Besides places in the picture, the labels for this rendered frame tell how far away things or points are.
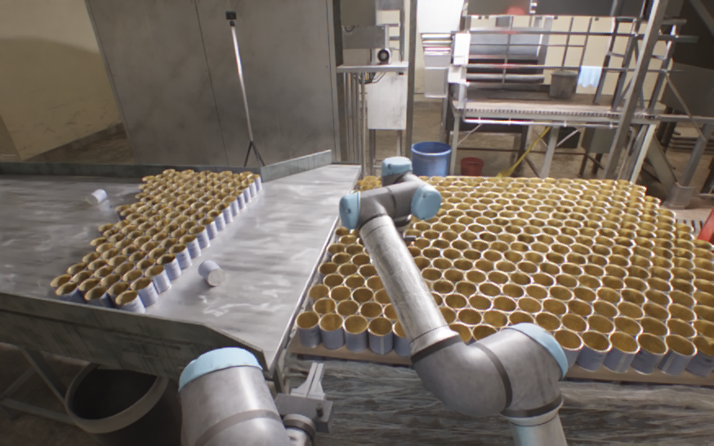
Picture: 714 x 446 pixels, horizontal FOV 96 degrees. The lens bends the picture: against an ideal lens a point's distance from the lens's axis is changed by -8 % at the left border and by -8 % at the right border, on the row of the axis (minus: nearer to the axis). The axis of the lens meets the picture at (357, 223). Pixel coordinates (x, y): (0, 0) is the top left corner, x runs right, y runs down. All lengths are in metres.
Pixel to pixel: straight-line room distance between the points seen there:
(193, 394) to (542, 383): 0.53
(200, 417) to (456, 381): 0.37
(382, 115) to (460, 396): 3.33
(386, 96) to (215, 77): 1.70
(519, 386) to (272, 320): 0.78
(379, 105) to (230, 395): 3.42
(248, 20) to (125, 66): 1.50
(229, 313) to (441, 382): 0.81
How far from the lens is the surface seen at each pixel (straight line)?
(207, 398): 0.51
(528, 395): 0.68
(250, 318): 1.21
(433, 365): 0.61
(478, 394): 0.62
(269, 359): 1.08
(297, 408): 0.86
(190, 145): 4.30
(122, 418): 1.82
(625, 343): 1.15
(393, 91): 3.69
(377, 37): 3.19
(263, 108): 3.73
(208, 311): 1.28
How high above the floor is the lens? 1.90
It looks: 30 degrees down
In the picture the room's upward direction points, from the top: 2 degrees counter-clockwise
